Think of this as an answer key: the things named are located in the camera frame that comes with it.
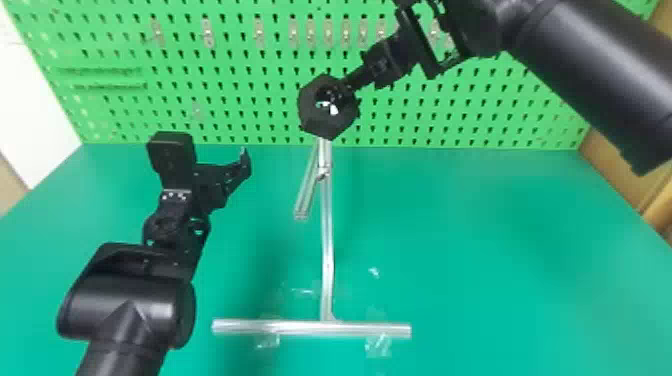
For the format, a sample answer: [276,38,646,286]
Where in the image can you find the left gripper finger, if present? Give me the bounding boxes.
[222,146,253,200]

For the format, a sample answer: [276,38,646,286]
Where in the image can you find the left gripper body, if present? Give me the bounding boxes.
[190,162,232,218]

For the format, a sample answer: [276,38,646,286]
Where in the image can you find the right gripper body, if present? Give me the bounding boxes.
[365,37,412,89]

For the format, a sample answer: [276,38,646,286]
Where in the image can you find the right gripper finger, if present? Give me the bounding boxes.
[343,64,376,96]

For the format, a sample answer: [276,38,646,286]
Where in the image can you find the black nut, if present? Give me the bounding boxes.
[296,73,362,142]

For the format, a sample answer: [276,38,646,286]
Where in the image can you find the metal stand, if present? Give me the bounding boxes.
[210,137,413,341]

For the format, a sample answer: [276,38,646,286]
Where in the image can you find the white panel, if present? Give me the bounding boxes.
[0,4,84,191]

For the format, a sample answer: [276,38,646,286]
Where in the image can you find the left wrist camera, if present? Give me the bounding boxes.
[145,131,199,192]

